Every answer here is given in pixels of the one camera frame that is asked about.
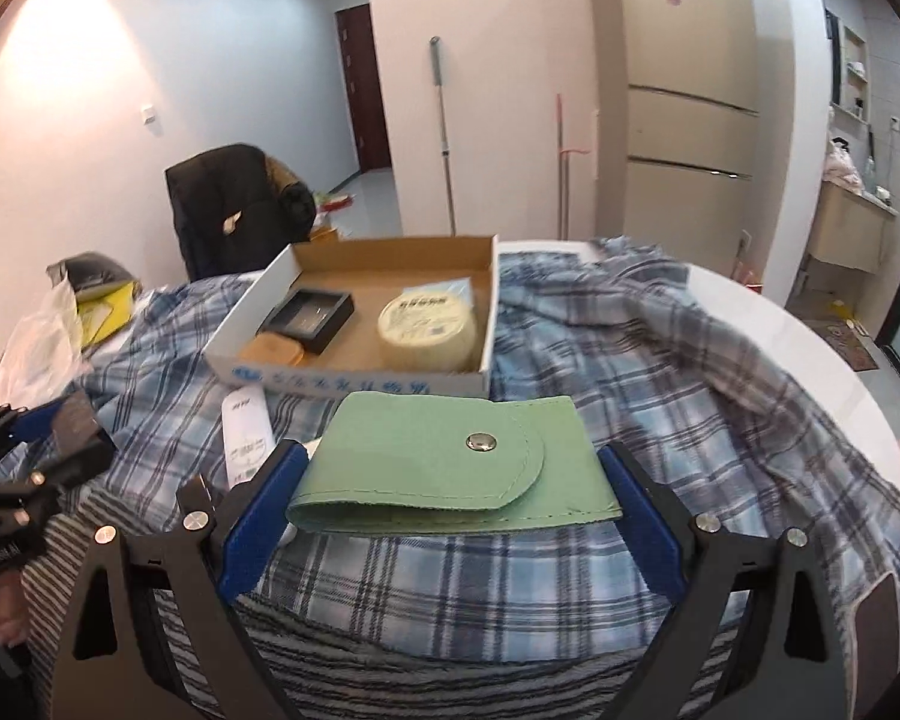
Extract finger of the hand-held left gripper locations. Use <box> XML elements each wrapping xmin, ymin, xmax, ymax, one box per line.
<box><xmin>0</xmin><ymin>399</ymin><xmax>65</xmax><ymax>481</ymax></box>
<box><xmin>15</xmin><ymin>388</ymin><xmax>117</xmax><ymax>492</ymax></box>

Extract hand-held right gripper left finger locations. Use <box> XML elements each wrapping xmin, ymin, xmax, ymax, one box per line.
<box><xmin>49</xmin><ymin>441</ymin><xmax>310</xmax><ymax>720</ymax></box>

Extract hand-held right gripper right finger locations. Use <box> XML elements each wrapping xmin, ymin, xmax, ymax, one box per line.
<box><xmin>598</xmin><ymin>442</ymin><xmax>856</xmax><ymax>720</ymax></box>

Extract white remote control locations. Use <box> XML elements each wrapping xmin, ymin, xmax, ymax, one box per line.
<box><xmin>221</xmin><ymin>384</ymin><xmax>275</xmax><ymax>492</ymax></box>

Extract tan small container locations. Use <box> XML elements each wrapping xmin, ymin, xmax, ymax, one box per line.
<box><xmin>238</xmin><ymin>334</ymin><xmax>308</xmax><ymax>370</ymax></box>

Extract green snap pouch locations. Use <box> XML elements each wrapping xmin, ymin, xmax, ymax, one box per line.
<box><xmin>285</xmin><ymin>391</ymin><xmax>625</xmax><ymax>537</ymax></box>

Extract cardboard box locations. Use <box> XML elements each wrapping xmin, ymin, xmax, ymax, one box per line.
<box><xmin>201</xmin><ymin>234</ymin><xmax>500</xmax><ymax>398</ymax></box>

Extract black small box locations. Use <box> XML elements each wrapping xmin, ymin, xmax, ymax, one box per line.
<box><xmin>255</xmin><ymin>287</ymin><xmax>356</xmax><ymax>355</ymax></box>

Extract round cream tin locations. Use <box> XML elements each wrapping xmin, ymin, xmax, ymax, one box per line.
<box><xmin>377</xmin><ymin>289</ymin><xmax>477</xmax><ymax>372</ymax></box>

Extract grey-blue small box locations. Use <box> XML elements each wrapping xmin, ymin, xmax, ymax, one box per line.
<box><xmin>401</xmin><ymin>277</ymin><xmax>475</xmax><ymax>308</ymax></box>

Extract white plastic bag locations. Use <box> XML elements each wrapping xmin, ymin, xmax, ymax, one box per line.
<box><xmin>0</xmin><ymin>277</ymin><xmax>83</xmax><ymax>406</ymax></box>

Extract yellow box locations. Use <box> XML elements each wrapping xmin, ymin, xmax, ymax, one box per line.
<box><xmin>75</xmin><ymin>281</ymin><xmax>136</xmax><ymax>350</ymax></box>

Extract blue plaid cloth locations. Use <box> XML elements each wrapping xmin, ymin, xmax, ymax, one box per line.
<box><xmin>0</xmin><ymin>236</ymin><xmax>900</xmax><ymax>661</ymax></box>

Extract grey striped cloth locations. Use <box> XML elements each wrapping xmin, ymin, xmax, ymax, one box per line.
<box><xmin>15</xmin><ymin>480</ymin><xmax>743</xmax><ymax>720</ymax></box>

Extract chair with black jacket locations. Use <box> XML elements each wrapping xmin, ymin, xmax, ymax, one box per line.
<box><xmin>165</xmin><ymin>142</ymin><xmax>320</xmax><ymax>282</ymax></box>

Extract patterned floor mat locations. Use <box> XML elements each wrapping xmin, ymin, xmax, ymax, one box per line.
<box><xmin>802</xmin><ymin>319</ymin><xmax>878</xmax><ymax>372</ymax></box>

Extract beige vanity cabinet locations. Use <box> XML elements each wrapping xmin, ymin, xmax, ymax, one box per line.
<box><xmin>806</xmin><ymin>184</ymin><xmax>899</xmax><ymax>271</ymax></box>

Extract beige refrigerator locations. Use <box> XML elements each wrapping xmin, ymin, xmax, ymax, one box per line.
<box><xmin>613</xmin><ymin>0</ymin><xmax>762</xmax><ymax>271</ymax></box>

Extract pink cloth bundle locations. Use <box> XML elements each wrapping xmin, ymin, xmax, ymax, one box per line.
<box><xmin>825</xmin><ymin>139</ymin><xmax>863</xmax><ymax>188</ymax></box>

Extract dark brown door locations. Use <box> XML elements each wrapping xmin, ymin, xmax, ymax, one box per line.
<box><xmin>335</xmin><ymin>4</ymin><xmax>391</xmax><ymax>173</ymax></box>

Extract grey mop handle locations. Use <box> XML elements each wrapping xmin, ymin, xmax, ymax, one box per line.
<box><xmin>429</xmin><ymin>36</ymin><xmax>458</xmax><ymax>237</ymax></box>

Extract mirror wall cabinet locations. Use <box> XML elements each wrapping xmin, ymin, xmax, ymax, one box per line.
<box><xmin>825</xmin><ymin>7</ymin><xmax>871</xmax><ymax>121</ymax></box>

